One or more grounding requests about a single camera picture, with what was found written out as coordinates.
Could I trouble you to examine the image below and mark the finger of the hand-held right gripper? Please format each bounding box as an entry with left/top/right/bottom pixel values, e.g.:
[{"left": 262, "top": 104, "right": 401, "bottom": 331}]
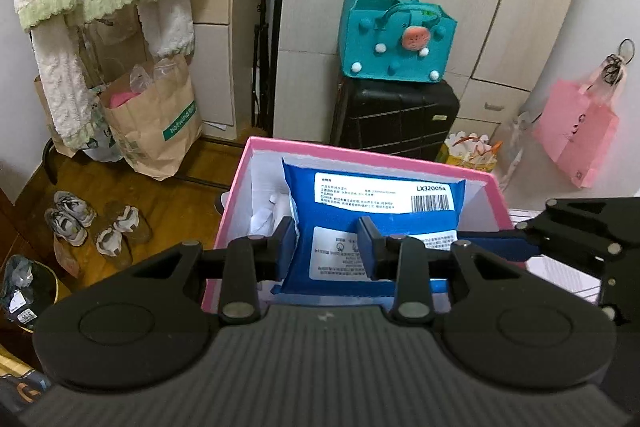
[{"left": 456, "top": 197, "right": 640, "bottom": 264}]

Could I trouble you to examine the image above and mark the pink cloth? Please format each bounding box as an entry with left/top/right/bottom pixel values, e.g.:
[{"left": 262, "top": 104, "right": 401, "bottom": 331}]
[{"left": 109, "top": 91, "right": 143, "bottom": 110}]

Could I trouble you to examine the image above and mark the clear plastic bag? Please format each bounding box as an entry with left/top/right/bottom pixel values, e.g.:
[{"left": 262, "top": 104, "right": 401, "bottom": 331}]
[
  {"left": 495, "top": 107, "right": 543, "bottom": 192},
  {"left": 129, "top": 56, "right": 177, "bottom": 94}
]

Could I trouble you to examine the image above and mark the black suitcase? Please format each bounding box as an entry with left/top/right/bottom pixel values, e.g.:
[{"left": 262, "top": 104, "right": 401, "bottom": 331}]
[{"left": 330, "top": 74, "right": 461, "bottom": 160}]

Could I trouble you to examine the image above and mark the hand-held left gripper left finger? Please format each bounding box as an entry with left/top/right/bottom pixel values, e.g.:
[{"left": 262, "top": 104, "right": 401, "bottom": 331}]
[{"left": 127, "top": 216, "right": 300, "bottom": 325}]

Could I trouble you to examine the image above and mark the tall beige cabinet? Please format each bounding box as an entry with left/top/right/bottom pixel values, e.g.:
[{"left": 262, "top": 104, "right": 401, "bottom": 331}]
[{"left": 190, "top": 0, "right": 241, "bottom": 140}]

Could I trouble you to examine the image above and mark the grey sneaker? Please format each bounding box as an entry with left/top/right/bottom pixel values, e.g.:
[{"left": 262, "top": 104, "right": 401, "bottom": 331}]
[
  {"left": 44, "top": 208, "right": 90, "bottom": 248},
  {"left": 53, "top": 190, "right": 97, "bottom": 228}
]

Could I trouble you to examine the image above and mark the teal felt handbag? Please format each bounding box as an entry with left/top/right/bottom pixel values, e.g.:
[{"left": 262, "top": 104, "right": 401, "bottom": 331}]
[{"left": 339, "top": 0, "right": 455, "bottom": 82}]

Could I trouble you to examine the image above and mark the pink cardboard box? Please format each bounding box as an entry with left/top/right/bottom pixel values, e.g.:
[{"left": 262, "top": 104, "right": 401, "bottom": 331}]
[{"left": 201, "top": 136, "right": 516, "bottom": 323}]

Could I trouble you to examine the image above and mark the colourful gift bag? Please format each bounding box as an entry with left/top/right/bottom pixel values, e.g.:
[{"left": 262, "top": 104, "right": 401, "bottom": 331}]
[{"left": 440, "top": 132, "right": 502, "bottom": 172}]

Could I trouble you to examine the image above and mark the patterned plastic bag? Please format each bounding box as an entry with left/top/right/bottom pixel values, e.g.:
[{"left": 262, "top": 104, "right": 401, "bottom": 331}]
[{"left": 80, "top": 84, "right": 126, "bottom": 164}]

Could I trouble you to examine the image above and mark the pink paper bag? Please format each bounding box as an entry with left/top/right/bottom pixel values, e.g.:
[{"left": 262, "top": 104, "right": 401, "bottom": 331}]
[{"left": 532, "top": 77, "right": 621, "bottom": 188}]

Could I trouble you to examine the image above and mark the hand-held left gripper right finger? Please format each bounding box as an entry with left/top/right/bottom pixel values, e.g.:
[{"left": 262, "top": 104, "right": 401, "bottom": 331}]
[{"left": 356, "top": 215, "right": 531, "bottom": 325}]

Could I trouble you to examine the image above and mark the dark blue packet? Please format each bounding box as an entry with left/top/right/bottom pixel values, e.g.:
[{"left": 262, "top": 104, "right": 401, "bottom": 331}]
[{"left": 272, "top": 157, "right": 468, "bottom": 298}]

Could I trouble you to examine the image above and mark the black clothes rack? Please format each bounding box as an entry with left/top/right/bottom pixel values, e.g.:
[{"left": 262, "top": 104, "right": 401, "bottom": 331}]
[{"left": 42, "top": 0, "right": 296, "bottom": 188}]

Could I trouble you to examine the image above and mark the striped tablecloth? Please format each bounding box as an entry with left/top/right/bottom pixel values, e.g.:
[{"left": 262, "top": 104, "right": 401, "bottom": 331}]
[{"left": 510, "top": 207, "right": 601, "bottom": 303}]

